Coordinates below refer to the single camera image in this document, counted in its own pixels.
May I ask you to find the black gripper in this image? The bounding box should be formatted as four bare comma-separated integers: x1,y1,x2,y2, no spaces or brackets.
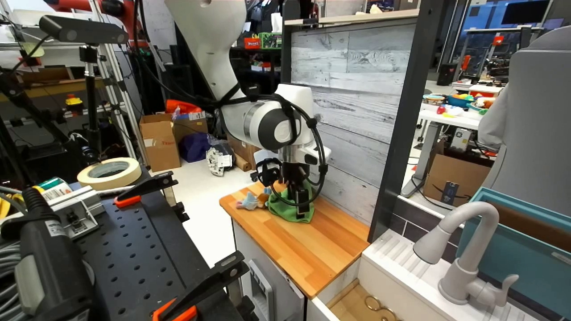
251,148,328,203

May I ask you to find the blue object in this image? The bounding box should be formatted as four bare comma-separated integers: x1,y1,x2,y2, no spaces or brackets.
237,192,266,210

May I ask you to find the green cloth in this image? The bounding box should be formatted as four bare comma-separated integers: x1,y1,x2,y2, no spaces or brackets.
266,185,314,223

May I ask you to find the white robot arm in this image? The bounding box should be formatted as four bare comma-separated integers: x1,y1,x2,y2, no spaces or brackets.
164,0,328,205

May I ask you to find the wooden countertop cabinet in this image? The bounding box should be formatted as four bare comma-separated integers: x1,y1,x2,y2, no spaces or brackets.
219,183,369,321

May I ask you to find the cardboard box on floor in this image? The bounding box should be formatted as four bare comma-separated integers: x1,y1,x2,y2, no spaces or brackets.
139,114,180,171

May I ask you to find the grey wood backdrop panel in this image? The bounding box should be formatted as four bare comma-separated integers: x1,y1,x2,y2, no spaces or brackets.
290,19,415,224

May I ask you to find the masking tape roll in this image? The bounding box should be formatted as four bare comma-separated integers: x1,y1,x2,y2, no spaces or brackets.
76,157,141,191

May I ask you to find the orange black clamp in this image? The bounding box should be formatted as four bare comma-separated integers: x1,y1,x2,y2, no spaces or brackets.
114,171,176,210

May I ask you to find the white toy sink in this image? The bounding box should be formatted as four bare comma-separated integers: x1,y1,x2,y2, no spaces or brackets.
305,230,539,321

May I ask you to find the black perforated workbench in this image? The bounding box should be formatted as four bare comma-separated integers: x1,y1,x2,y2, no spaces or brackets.
16,189,257,321

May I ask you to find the cardboard box under table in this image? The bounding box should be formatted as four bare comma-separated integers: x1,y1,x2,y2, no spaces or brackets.
423,153,489,205

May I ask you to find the white table with toys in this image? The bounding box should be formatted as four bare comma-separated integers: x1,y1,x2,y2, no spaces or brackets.
401,103,483,196

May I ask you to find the grey toy faucet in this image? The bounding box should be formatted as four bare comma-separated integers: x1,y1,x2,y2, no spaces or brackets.
412,201,519,310

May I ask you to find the teal bin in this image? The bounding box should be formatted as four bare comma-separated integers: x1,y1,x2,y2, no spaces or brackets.
472,187,571,319

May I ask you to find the black vertical post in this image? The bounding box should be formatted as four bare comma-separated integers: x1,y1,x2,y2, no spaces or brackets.
367,0,455,242

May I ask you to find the black tripod with camera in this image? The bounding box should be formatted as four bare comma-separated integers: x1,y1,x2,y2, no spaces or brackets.
0,12,144,180

